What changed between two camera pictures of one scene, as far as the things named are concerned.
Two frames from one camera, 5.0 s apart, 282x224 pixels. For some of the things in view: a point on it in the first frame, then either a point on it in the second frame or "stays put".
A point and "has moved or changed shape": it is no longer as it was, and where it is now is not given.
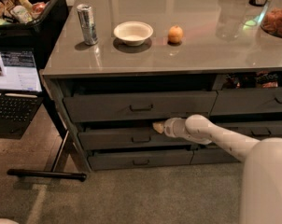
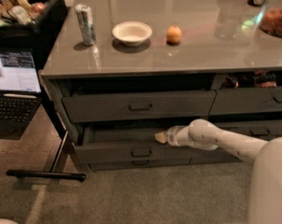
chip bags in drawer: x=264 y=79 stays put
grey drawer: x=129 y=136 has moved or changed shape
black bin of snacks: x=27 y=17 stays put
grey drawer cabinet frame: x=111 y=116 stays put
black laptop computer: x=17 y=91 stays put
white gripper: x=169 y=129 -> x=172 y=136
